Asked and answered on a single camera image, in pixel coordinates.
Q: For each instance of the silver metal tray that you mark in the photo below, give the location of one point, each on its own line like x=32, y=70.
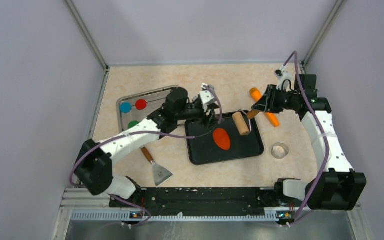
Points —
x=155, y=98

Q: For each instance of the blue dough disc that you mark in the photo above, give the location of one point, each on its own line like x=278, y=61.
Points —
x=125, y=107

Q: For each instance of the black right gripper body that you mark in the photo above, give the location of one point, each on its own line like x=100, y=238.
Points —
x=279, y=100

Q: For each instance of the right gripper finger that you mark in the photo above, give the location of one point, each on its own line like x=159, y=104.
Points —
x=269, y=92
x=261, y=105

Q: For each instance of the orange-red dough piece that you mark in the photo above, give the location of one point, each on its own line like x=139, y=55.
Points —
x=222, y=139

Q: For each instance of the black baking tray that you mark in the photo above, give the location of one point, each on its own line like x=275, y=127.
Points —
x=203, y=150

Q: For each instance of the red dough disc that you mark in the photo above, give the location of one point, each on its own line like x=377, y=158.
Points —
x=141, y=104

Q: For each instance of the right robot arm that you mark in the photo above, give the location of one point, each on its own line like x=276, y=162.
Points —
x=337, y=186

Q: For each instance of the green dough disc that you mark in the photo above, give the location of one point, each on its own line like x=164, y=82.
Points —
x=132, y=124

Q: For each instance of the wooden dough roller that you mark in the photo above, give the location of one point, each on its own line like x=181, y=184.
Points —
x=245, y=121

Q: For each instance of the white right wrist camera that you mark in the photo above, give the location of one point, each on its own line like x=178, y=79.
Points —
x=284, y=78

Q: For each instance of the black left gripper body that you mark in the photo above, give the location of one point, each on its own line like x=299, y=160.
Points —
x=194, y=110

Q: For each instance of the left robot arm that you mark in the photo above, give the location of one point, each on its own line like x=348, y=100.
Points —
x=96, y=160

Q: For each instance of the wooden handled metal scraper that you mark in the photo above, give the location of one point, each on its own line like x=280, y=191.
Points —
x=160, y=173

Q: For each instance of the orange toy carrot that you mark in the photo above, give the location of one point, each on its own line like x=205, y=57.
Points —
x=255, y=94

